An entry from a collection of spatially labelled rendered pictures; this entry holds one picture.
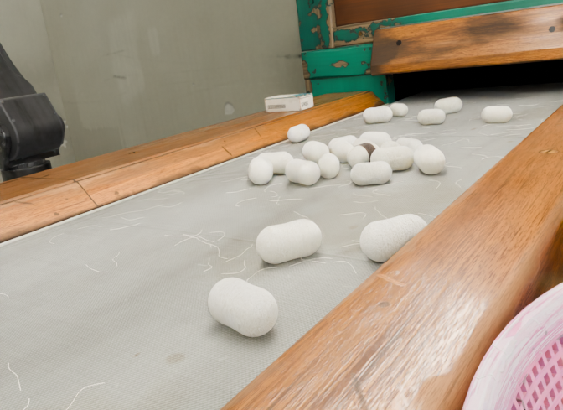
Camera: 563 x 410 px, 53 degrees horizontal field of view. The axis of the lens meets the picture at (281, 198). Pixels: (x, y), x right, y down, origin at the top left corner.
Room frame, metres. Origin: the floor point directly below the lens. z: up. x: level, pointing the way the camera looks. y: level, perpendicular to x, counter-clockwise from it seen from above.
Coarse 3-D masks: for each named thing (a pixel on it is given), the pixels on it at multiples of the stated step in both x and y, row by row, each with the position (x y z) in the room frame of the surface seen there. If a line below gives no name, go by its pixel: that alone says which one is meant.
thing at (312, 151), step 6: (306, 144) 0.53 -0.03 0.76; (312, 144) 0.52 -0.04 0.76; (318, 144) 0.52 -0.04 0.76; (324, 144) 0.52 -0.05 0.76; (306, 150) 0.53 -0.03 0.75; (312, 150) 0.52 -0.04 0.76; (318, 150) 0.51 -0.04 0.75; (324, 150) 0.51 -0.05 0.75; (306, 156) 0.53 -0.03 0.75; (312, 156) 0.52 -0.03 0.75; (318, 156) 0.51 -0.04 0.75
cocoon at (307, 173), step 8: (296, 160) 0.46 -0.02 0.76; (304, 160) 0.45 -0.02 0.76; (288, 168) 0.45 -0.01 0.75; (296, 168) 0.44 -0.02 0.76; (304, 168) 0.44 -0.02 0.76; (312, 168) 0.44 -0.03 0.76; (288, 176) 0.45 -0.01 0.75; (296, 176) 0.44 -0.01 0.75; (304, 176) 0.44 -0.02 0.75; (312, 176) 0.44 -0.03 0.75
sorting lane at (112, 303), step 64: (320, 128) 0.75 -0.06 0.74; (384, 128) 0.68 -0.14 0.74; (448, 128) 0.62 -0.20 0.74; (512, 128) 0.57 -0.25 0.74; (192, 192) 0.48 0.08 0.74; (256, 192) 0.44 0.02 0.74; (320, 192) 0.42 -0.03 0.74; (384, 192) 0.39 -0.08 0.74; (448, 192) 0.37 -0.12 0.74; (0, 256) 0.36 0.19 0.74; (64, 256) 0.34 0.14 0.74; (128, 256) 0.33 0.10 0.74; (192, 256) 0.31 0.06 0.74; (256, 256) 0.30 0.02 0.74; (320, 256) 0.28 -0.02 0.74; (0, 320) 0.25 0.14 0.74; (64, 320) 0.24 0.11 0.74; (128, 320) 0.24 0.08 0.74; (192, 320) 0.23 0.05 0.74; (0, 384) 0.19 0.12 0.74; (64, 384) 0.19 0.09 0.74; (128, 384) 0.18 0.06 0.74; (192, 384) 0.18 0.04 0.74
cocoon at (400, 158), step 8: (376, 152) 0.46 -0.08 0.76; (384, 152) 0.45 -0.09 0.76; (392, 152) 0.45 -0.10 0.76; (400, 152) 0.45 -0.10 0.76; (408, 152) 0.45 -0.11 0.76; (376, 160) 0.45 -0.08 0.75; (384, 160) 0.45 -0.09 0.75; (392, 160) 0.45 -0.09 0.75; (400, 160) 0.45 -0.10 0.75; (408, 160) 0.45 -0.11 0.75; (392, 168) 0.45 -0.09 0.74; (400, 168) 0.45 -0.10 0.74; (408, 168) 0.45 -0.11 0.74
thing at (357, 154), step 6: (372, 144) 0.49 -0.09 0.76; (354, 150) 0.48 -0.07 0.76; (360, 150) 0.47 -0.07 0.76; (348, 156) 0.48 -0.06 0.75; (354, 156) 0.47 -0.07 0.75; (360, 156) 0.47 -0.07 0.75; (366, 156) 0.47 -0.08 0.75; (348, 162) 0.48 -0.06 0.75; (354, 162) 0.47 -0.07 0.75; (360, 162) 0.47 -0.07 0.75; (366, 162) 0.47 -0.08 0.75
